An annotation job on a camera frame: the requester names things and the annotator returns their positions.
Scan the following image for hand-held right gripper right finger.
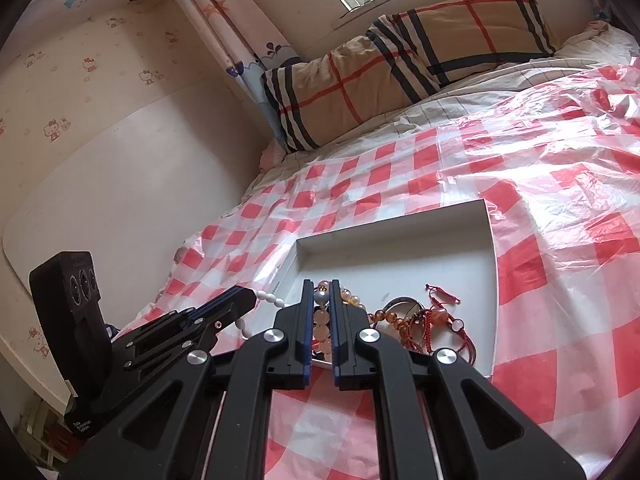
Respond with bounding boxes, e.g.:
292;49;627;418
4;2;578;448
330;280;586;480

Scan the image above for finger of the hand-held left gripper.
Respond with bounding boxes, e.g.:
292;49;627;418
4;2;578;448
112;285;257;347
122;316;224;373

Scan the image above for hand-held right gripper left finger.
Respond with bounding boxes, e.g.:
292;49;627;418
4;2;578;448
57;280;315;480

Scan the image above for pink bead bracelet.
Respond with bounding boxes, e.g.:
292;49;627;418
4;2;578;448
310;280;368;363

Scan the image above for white bead bracelet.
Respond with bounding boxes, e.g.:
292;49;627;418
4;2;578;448
236;287;291;339

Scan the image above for amber bead bracelet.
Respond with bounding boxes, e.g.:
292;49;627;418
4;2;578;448
367;307;426;352

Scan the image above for white shallow box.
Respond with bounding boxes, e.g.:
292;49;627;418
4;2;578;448
272;199;502;376

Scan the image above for red braided cord bracelet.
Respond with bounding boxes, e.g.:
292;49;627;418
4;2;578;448
425;284;478;366

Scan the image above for silver bangle with gold clasp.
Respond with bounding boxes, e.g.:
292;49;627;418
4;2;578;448
382;297;425;327

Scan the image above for red and white boxes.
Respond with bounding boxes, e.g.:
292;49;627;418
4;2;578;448
20;390;86;471

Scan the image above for pink cloth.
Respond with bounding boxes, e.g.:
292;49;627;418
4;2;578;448
259;139;288;170

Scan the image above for red white checked plastic sheet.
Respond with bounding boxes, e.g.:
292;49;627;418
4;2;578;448
127;55;640;480

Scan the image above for plaid beige pillow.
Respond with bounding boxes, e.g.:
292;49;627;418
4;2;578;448
260;22;640;196

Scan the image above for pink curtain with blue hem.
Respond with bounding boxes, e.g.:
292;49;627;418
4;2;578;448
150;0;301;77

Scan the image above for red cord bracelet orange stone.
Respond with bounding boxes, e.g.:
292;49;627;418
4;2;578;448
415;307;452;356

